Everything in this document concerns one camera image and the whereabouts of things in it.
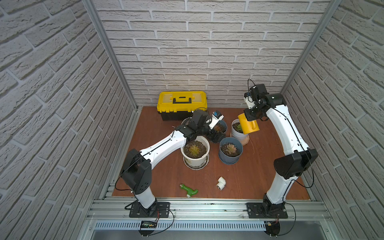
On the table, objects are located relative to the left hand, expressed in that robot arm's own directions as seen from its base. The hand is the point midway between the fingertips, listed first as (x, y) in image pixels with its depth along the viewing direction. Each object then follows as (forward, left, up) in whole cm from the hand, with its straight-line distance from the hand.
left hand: (214, 123), depth 81 cm
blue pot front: (-9, -10, -13) cm, 19 cm away
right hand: (+3, -22, +4) cm, 23 cm away
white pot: (+2, -16, -11) cm, 19 cm away
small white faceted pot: (-7, +15, +11) cm, 20 cm away
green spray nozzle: (-30, +13, -22) cm, 40 cm away
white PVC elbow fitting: (-26, -4, -20) cm, 34 cm away
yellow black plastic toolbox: (+21, +21, -6) cm, 30 cm away
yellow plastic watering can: (-1, -19, -2) cm, 19 cm away
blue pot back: (+8, -7, -13) cm, 17 cm away
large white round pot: (-12, +10, -13) cm, 20 cm away
